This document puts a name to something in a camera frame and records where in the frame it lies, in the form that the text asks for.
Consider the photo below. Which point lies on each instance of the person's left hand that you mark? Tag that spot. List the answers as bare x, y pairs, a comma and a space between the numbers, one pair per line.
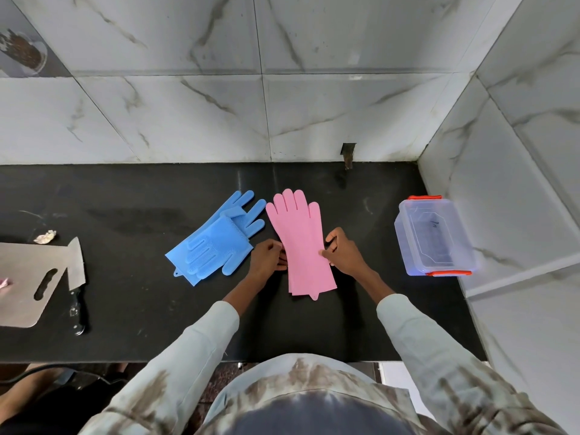
263, 262

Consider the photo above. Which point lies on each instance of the person's right hand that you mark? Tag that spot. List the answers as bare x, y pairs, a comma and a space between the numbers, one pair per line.
346, 258

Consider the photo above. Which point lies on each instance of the person's left thumb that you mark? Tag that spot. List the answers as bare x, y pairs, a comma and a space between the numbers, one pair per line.
280, 265

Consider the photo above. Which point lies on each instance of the person's right thumb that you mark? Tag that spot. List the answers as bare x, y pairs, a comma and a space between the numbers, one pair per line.
328, 255

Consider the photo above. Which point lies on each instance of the pink silicone glove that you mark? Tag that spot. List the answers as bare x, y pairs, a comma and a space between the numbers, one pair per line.
292, 287
301, 240

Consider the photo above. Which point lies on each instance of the person's left forearm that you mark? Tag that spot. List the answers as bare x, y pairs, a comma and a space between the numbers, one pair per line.
190, 348

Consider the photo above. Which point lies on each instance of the person's right forearm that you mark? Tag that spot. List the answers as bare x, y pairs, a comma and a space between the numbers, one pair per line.
430, 348

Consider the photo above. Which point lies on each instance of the blue silicone bristle glove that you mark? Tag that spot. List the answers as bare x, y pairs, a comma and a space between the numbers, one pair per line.
213, 249
247, 212

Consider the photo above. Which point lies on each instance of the clear container with orange clips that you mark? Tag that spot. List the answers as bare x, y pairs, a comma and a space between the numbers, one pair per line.
430, 235

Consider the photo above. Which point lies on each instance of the person's stained pale shirt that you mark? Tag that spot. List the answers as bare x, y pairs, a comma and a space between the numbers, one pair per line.
312, 389

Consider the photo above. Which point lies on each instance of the crumpled white scrap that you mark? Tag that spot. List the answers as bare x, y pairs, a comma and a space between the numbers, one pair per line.
45, 237

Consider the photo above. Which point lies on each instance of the steel cutting board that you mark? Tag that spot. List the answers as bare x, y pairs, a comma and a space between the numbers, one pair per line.
22, 285

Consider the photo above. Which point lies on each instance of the bowl of brown seeds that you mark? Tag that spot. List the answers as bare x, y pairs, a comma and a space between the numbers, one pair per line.
22, 52

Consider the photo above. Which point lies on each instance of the rusty wall pipe stub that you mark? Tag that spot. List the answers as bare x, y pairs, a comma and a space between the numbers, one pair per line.
348, 156

